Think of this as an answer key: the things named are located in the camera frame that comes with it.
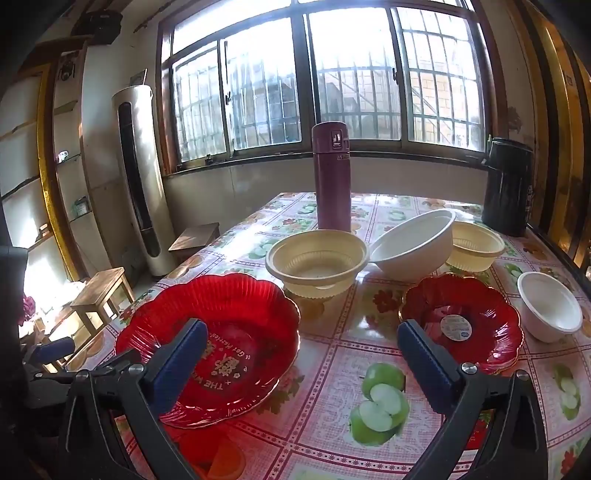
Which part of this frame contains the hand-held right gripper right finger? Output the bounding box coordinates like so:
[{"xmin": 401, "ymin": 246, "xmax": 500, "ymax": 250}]
[{"xmin": 398, "ymin": 318, "xmax": 550, "ymax": 480}]

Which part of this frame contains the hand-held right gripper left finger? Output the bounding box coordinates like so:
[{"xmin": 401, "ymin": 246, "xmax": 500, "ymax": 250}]
[{"xmin": 65, "ymin": 318, "xmax": 209, "ymax": 480}]

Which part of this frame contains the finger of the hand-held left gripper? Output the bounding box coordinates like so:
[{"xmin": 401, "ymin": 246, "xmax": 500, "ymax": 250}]
[{"xmin": 22, "ymin": 336, "xmax": 78, "ymax": 385}]

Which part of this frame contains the large white bowl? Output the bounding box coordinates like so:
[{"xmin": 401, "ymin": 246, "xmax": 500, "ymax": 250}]
[{"xmin": 369, "ymin": 209, "xmax": 458, "ymax": 283}]

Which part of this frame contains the wooden stool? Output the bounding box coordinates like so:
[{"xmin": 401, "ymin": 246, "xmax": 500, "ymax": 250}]
[
  {"xmin": 168, "ymin": 222, "xmax": 221, "ymax": 265},
  {"xmin": 69, "ymin": 266, "xmax": 136, "ymax": 334}
]

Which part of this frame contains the large red plate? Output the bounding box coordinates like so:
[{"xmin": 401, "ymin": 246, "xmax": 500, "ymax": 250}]
[{"xmin": 115, "ymin": 272, "xmax": 302, "ymax": 429}]

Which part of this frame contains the small red plate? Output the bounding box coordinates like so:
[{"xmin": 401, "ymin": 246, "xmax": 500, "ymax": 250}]
[{"xmin": 398, "ymin": 272, "xmax": 525, "ymax": 376}]

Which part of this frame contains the floral fruit print tablecloth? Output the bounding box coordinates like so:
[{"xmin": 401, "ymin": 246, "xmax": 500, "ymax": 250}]
[{"xmin": 65, "ymin": 191, "xmax": 591, "ymax": 480}]

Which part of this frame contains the wooden shelf unit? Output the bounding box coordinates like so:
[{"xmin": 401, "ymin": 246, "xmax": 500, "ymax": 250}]
[{"xmin": 37, "ymin": 44, "xmax": 95, "ymax": 283}]

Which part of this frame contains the yellow plastic bowl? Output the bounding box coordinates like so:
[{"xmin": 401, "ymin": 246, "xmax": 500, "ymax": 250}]
[
  {"xmin": 265, "ymin": 230, "xmax": 370, "ymax": 303},
  {"xmin": 444, "ymin": 221, "xmax": 507, "ymax": 273}
]

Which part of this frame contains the small white bowl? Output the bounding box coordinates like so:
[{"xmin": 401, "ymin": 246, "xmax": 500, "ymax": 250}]
[{"xmin": 516, "ymin": 271, "xmax": 584, "ymax": 343}]

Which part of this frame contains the white tower air conditioner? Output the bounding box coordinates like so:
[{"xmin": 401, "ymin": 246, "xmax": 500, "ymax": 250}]
[{"xmin": 111, "ymin": 84, "xmax": 179, "ymax": 278}]

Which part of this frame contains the dark wooden table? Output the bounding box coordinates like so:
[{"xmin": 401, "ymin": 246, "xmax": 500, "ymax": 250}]
[{"xmin": 526, "ymin": 222, "xmax": 591, "ymax": 282}]

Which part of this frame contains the black electric kettle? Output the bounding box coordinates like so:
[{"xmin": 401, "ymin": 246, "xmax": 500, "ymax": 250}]
[{"xmin": 481, "ymin": 137, "xmax": 535, "ymax": 238}]

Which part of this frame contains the purple thermos bottle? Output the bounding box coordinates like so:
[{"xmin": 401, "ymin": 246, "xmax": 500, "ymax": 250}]
[{"xmin": 311, "ymin": 121, "xmax": 353, "ymax": 232}]

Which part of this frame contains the golden framed wooden cabinet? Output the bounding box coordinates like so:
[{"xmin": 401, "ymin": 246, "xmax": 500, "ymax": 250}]
[{"xmin": 524, "ymin": 0, "xmax": 591, "ymax": 278}]

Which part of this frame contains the black box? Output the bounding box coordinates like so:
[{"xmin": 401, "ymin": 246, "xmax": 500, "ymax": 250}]
[{"xmin": 73, "ymin": 9, "xmax": 123, "ymax": 45}]

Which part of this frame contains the barred window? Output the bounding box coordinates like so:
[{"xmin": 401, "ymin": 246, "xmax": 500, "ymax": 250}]
[{"xmin": 156, "ymin": 0, "xmax": 498, "ymax": 175}]

